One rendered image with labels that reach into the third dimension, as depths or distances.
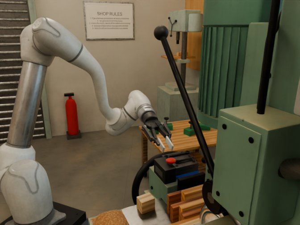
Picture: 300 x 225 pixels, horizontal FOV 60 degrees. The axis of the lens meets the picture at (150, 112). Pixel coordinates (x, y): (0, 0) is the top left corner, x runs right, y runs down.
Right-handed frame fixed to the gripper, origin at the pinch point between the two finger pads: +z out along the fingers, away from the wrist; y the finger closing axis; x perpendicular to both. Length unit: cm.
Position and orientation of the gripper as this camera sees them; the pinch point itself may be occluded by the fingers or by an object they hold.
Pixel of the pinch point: (165, 144)
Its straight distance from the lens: 121.2
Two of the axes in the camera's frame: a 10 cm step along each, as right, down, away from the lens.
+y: 9.1, -1.3, 3.9
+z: 3.8, 6.0, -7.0
